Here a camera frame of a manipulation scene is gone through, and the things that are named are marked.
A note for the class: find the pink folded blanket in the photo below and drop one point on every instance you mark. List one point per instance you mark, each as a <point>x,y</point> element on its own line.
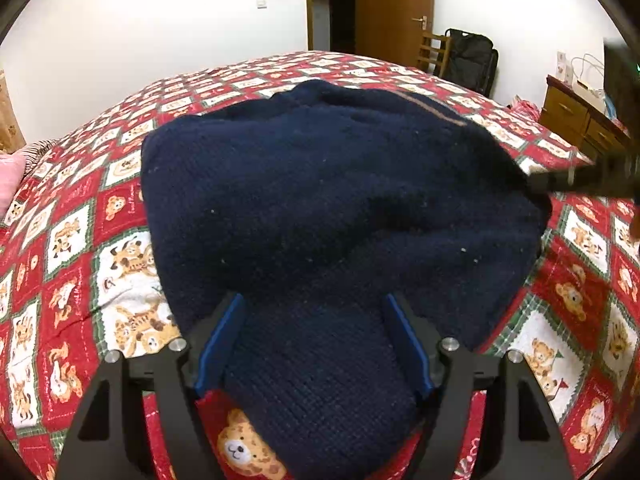
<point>10,180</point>

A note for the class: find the striped cloth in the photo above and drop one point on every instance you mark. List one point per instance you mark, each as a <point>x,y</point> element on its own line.
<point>40,152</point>

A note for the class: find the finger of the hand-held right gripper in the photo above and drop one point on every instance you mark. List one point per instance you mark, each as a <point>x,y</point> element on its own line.
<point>560,180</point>

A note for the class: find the black bag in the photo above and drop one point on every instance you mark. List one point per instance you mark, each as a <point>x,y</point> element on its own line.
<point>470,60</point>

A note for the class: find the wooden door frame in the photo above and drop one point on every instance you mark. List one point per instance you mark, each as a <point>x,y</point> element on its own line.
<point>315,5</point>

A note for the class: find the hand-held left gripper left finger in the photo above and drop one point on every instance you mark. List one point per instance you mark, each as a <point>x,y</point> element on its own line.
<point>222,340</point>

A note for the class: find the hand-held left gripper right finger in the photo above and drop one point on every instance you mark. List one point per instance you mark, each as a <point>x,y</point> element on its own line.
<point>407,345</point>

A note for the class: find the wooden chair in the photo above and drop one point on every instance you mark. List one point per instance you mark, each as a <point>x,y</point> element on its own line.
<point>432,55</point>

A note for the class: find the white box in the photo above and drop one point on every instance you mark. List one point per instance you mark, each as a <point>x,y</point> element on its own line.
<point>587,94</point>

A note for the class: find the navy knitted sweater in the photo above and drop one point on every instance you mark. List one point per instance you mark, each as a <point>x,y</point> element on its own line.
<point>325,200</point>

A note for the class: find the wooden dresser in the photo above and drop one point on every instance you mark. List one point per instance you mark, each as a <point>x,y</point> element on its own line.
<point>565,110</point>

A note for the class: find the brown wooden door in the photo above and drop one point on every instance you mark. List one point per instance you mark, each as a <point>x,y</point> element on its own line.
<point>390,25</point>

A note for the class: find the red bag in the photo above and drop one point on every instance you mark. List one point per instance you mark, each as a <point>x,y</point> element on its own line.
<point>525,109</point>

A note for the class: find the red bear-print bedspread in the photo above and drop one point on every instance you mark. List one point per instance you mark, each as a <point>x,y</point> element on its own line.
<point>65,260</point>

